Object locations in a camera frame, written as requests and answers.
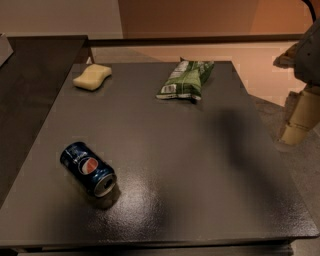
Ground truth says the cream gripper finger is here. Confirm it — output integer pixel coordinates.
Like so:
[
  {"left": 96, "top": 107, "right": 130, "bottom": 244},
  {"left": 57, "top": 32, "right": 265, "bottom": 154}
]
[
  {"left": 273, "top": 44, "right": 297, "bottom": 69},
  {"left": 280, "top": 85, "right": 320, "bottom": 146}
]

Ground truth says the blue pepsi can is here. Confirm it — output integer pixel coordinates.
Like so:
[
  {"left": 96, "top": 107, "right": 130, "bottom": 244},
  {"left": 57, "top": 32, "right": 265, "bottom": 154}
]
[{"left": 60, "top": 142, "right": 117, "bottom": 198}]

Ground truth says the green chip bag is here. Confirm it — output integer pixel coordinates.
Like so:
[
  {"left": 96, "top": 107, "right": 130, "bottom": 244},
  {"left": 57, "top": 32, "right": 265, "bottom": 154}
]
[{"left": 156, "top": 58, "right": 214, "bottom": 101}]

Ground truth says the yellow sponge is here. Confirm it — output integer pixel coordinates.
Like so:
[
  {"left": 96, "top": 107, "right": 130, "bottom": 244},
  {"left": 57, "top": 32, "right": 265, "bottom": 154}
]
[{"left": 73, "top": 64, "right": 112, "bottom": 91}]

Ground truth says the grey object at left edge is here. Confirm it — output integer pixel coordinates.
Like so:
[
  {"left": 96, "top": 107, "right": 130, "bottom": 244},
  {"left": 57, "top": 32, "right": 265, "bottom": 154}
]
[{"left": 0, "top": 34, "right": 13, "bottom": 67}]

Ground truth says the black cable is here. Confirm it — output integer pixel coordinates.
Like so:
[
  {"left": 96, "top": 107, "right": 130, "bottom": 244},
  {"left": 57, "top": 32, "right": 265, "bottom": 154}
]
[{"left": 302, "top": 0, "right": 318, "bottom": 24}]

